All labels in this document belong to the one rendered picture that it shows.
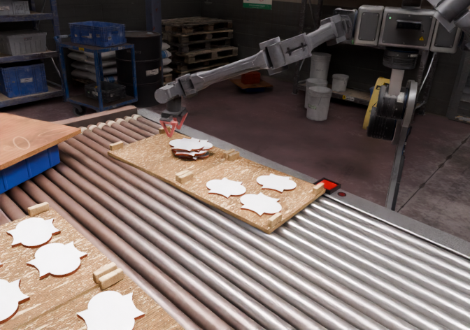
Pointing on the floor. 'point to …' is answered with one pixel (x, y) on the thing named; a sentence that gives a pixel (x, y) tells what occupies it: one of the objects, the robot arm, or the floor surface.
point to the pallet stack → (197, 43)
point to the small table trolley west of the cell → (80, 103)
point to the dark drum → (152, 48)
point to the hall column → (154, 9)
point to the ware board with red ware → (251, 82)
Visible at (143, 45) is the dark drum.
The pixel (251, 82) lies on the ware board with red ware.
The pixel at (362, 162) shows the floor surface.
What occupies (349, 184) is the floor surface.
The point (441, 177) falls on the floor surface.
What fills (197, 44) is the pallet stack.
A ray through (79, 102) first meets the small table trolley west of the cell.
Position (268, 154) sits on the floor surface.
